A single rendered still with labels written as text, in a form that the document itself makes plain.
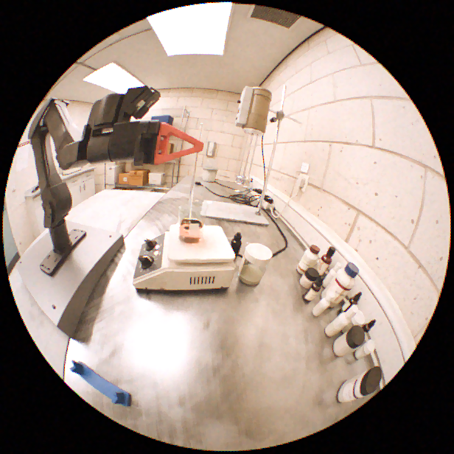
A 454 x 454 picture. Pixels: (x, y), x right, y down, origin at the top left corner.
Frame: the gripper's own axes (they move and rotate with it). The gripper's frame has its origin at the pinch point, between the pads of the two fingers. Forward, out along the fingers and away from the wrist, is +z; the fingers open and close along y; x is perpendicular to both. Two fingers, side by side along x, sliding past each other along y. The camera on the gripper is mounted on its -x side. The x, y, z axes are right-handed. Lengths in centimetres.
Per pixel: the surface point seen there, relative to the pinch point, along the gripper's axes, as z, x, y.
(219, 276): 5.2, 21.0, -7.6
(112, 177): -126, 48, 233
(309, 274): 27.4, 21.4, -11.5
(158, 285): -6.0, 23.3, -7.3
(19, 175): -280, -10, 95
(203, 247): 2.6, 17.1, -3.7
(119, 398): -14.3, 23.4, -29.7
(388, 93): 44, -44, -19
